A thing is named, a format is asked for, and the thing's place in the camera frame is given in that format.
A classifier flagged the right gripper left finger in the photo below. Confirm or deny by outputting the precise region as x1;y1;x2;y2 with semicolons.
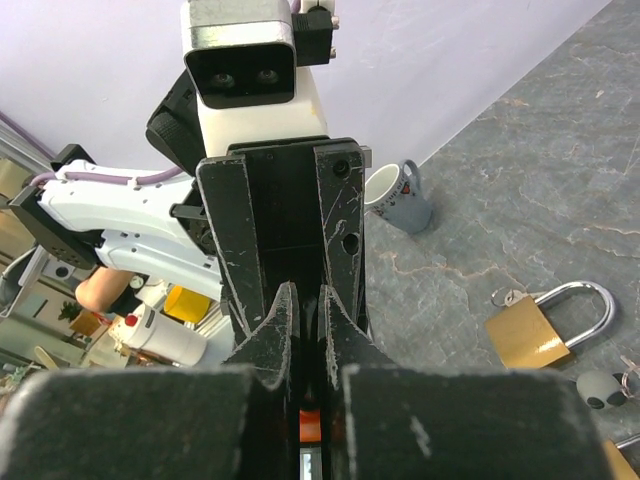
1;282;299;479

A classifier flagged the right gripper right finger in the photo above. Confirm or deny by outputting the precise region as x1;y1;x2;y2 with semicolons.
318;286;612;479

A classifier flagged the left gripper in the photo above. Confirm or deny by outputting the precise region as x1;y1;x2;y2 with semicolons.
196;137;366;337

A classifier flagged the orange black padlock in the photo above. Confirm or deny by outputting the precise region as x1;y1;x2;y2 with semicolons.
298;299;322;444

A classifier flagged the large brass padlock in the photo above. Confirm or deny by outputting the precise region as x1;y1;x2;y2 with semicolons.
484;280;617;369

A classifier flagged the key of brass padlock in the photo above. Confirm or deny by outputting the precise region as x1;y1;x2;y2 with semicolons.
490;288;543;308

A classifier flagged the small brass padlock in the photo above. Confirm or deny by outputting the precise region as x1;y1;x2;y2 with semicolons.
603;434;639;480

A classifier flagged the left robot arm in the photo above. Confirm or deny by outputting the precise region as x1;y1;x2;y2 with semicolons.
10;67;369;340

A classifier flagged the grey printed mug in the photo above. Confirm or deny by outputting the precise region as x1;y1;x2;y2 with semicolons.
364;159;432;234

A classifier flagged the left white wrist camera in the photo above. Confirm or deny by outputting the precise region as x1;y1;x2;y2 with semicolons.
180;1;340;157

